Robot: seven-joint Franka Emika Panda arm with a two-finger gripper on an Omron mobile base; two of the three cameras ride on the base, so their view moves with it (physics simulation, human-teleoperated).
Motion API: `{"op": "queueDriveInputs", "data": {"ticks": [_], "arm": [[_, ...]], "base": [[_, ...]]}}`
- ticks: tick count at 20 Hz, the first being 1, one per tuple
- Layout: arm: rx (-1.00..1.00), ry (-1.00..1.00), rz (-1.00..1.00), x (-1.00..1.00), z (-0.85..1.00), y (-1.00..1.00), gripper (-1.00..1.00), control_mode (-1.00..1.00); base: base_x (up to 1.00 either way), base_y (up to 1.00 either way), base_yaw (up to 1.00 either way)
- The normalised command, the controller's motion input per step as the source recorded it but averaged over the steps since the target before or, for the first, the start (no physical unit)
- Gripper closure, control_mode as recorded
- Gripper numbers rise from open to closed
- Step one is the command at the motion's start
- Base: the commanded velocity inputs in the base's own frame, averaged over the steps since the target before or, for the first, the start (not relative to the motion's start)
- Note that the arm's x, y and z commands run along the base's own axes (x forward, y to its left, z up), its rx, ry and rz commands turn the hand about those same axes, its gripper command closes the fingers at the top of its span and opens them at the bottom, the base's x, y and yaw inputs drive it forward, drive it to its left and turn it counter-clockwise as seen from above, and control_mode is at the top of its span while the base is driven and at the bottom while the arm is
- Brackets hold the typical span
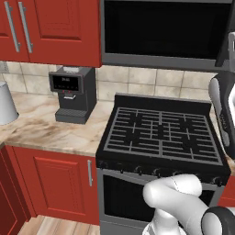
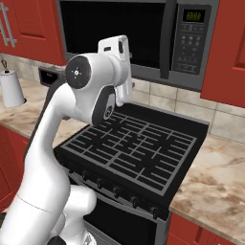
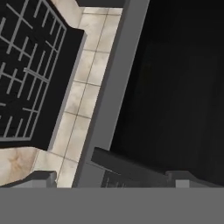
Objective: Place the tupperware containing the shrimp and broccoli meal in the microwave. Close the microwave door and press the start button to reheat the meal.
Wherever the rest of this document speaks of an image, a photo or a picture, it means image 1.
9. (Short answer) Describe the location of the grey microwave oven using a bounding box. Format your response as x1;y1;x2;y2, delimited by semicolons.
99;0;235;73

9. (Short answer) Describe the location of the grey oven door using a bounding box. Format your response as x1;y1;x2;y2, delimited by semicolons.
96;167;226;235

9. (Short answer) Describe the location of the red base cupboard door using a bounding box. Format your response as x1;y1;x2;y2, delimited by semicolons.
11;145;101;226

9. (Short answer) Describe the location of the dark microwave door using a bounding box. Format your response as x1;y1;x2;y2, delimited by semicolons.
214;0;235;68

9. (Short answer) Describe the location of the black coffee machine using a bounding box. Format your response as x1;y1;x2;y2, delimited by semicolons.
49;65;97;125

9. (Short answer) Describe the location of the black stove with grates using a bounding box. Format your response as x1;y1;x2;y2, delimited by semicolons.
95;93;232;235

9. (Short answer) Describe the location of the pale grey kettle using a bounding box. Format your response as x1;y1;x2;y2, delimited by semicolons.
0;80;20;126

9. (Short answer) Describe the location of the red corner base cupboard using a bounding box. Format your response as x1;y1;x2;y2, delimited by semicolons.
0;142;32;235

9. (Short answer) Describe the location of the red base cupboard beside stove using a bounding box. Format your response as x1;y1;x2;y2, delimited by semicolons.
218;175;235;208

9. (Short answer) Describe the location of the grey base cupboard handle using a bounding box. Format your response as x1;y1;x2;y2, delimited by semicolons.
86;159;94;188

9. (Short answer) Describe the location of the red wide wall cupboard door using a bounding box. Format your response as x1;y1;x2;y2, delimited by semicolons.
17;0;103;69

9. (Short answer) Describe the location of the grey wall socket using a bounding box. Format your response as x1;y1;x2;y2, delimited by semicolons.
0;61;9;74

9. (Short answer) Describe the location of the grey wall cupboard handle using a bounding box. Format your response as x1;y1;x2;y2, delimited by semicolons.
4;1;22;53
17;1;34;54

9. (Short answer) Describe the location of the grey microwave door handle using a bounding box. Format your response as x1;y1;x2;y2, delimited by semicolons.
227;31;235;73

